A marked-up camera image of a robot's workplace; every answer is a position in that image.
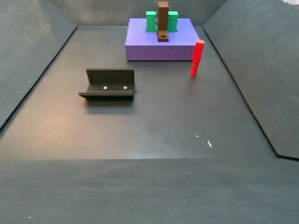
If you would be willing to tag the green block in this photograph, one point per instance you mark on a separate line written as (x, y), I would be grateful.
(172, 21)
(151, 21)

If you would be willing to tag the right green block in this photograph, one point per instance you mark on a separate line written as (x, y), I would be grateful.
(172, 21)

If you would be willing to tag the brown L-shaped socket piece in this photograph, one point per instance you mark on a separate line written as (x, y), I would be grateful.
(163, 21)

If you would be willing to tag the left green block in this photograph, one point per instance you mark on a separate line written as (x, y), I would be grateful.
(151, 21)

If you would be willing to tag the black angle bracket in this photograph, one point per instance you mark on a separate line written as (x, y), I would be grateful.
(109, 83)

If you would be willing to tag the purple base block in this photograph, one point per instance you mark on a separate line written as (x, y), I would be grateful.
(143, 46)

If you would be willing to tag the red peg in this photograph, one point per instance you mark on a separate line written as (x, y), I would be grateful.
(196, 56)

